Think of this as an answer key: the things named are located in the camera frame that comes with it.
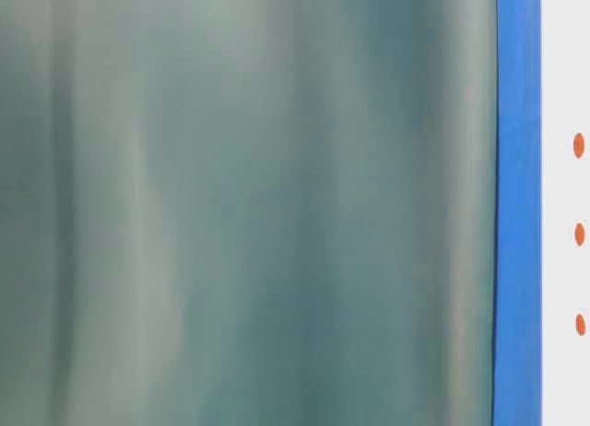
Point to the middle red dot mark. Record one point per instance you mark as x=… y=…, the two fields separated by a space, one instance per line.
x=579 y=233

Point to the red dot mark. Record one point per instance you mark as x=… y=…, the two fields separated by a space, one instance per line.
x=578 y=145
x=580 y=326
x=579 y=233

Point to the blue table cloth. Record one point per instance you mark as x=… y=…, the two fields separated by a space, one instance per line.
x=517 y=311

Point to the white work board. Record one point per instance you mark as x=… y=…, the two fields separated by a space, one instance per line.
x=565 y=201

